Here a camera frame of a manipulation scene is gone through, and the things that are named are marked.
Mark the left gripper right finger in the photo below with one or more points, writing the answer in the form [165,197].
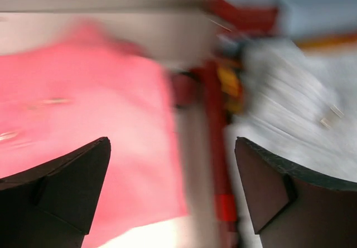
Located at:
[293,206]

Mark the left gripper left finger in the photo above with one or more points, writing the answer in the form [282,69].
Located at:
[53,204]

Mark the grey zip hoodie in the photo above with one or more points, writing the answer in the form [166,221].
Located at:
[301,104]

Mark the pink zip hoodie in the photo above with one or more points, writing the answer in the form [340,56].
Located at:
[58,98]

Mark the green yellow camouflage garment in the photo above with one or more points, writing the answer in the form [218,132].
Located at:
[231,86]

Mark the orange camouflage garment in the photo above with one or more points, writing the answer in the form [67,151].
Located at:
[331,41]

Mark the red suitcase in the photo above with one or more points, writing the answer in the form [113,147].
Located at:
[244,21]

